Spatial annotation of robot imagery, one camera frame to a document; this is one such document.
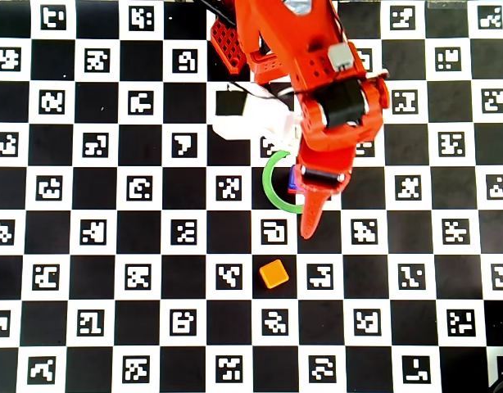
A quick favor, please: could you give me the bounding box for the green flat ring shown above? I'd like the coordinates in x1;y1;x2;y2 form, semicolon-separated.
262;150;306;215

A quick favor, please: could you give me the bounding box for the orange cube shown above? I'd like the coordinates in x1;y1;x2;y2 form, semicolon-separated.
258;258;290;291

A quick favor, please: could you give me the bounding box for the blue cube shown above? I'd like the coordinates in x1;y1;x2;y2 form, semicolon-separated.
287;163;304;192

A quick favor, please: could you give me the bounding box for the small grey box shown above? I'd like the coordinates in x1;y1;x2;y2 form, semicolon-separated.
328;43;355;70

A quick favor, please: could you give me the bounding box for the black white marker checkerboard mat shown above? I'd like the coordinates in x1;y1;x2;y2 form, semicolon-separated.
0;0;503;393

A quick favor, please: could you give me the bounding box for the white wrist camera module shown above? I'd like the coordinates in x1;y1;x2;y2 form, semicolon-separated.
210;81;301;152

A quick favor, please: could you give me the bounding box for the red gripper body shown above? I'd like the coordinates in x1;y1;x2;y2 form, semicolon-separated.
295;145;358;196

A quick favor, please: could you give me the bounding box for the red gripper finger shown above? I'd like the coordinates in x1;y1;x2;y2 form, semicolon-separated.
299;190;333;242

